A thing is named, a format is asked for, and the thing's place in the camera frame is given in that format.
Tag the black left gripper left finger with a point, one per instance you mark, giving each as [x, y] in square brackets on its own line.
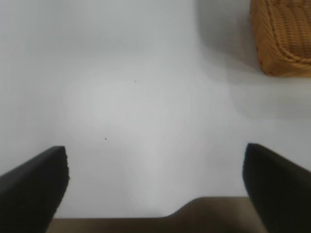
[29, 194]

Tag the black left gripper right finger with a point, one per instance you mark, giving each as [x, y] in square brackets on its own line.
[281, 194]

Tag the woven wicker basket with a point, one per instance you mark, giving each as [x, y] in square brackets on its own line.
[286, 36]

